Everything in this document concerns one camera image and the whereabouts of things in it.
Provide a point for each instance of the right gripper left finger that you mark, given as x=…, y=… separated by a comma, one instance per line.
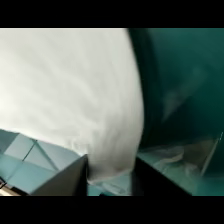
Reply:
x=68, y=180

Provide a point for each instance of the white garment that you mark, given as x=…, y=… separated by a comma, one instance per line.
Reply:
x=66, y=86

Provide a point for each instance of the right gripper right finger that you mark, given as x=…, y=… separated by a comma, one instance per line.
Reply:
x=156, y=181

